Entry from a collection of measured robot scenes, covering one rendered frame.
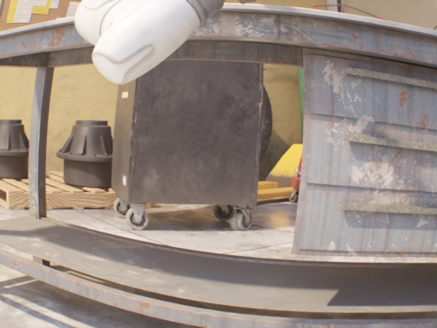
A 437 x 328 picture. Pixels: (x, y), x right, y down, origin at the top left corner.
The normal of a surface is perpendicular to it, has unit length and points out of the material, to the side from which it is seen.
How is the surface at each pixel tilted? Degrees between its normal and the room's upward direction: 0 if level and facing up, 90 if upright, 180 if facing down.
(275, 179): 90
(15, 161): 90
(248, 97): 90
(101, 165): 90
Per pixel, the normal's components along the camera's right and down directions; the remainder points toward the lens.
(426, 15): -0.76, 0.00
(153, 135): 0.33, 0.08
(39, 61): 0.92, 0.08
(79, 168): -0.20, 0.06
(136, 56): 0.45, 0.46
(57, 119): 0.66, 0.09
